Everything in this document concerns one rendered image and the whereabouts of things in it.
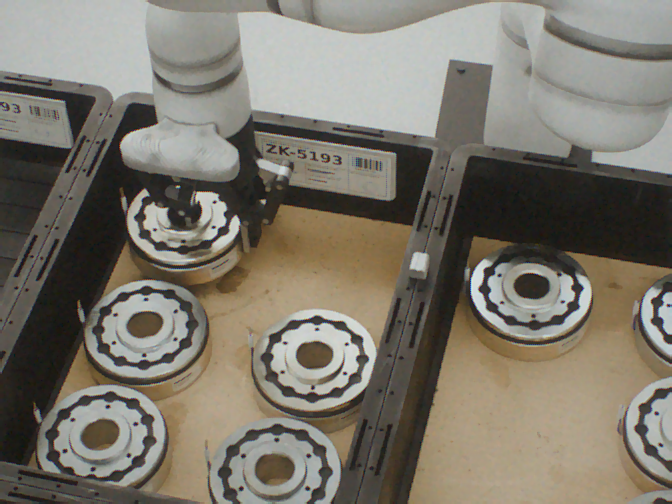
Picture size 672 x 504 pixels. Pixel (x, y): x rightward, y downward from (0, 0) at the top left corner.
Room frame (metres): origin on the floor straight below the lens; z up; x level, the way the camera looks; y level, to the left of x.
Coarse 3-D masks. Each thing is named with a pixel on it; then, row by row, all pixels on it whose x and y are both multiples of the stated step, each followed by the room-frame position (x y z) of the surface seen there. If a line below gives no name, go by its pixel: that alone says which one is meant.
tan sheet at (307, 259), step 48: (288, 240) 0.88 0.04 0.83; (336, 240) 0.87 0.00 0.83; (384, 240) 0.87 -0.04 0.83; (192, 288) 0.83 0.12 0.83; (240, 288) 0.82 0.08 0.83; (288, 288) 0.82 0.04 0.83; (336, 288) 0.82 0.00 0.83; (384, 288) 0.82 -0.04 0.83; (240, 336) 0.77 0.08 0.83; (96, 384) 0.73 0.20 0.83; (192, 384) 0.73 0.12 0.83; (240, 384) 0.72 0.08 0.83; (192, 432) 0.68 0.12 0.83; (336, 432) 0.67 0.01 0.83; (192, 480) 0.63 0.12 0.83; (288, 480) 0.63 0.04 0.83
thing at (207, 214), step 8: (200, 200) 0.88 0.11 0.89; (208, 200) 0.88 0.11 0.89; (160, 208) 0.87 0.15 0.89; (168, 208) 0.87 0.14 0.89; (200, 208) 0.87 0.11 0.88; (208, 208) 0.87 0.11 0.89; (160, 216) 0.86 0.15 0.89; (200, 216) 0.86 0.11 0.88; (208, 216) 0.86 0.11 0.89; (160, 224) 0.85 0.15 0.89; (168, 224) 0.85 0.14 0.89; (192, 224) 0.85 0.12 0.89; (200, 224) 0.85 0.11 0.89; (208, 224) 0.85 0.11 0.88; (168, 232) 0.85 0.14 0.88; (176, 232) 0.84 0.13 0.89; (184, 232) 0.84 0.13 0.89; (192, 232) 0.84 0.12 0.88; (200, 232) 0.85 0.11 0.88
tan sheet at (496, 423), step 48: (480, 240) 0.87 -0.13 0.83; (624, 288) 0.81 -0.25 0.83; (624, 336) 0.75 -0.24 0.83; (480, 384) 0.71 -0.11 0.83; (528, 384) 0.71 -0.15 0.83; (576, 384) 0.71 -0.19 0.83; (624, 384) 0.71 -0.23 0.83; (432, 432) 0.67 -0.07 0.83; (480, 432) 0.67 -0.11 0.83; (528, 432) 0.66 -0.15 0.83; (576, 432) 0.66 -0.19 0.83; (432, 480) 0.62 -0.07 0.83; (480, 480) 0.62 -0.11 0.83; (528, 480) 0.62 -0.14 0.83; (576, 480) 0.62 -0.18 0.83; (624, 480) 0.62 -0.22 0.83
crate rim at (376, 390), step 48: (144, 96) 0.96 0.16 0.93; (96, 144) 0.91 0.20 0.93; (384, 144) 0.90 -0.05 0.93; (432, 144) 0.89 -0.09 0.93; (432, 192) 0.84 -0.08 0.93; (48, 240) 0.80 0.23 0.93; (0, 336) 0.71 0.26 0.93; (384, 336) 0.69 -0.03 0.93; (384, 384) 0.65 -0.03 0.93; (0, 480) 0.58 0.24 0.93; (48, 480) 0.58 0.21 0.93
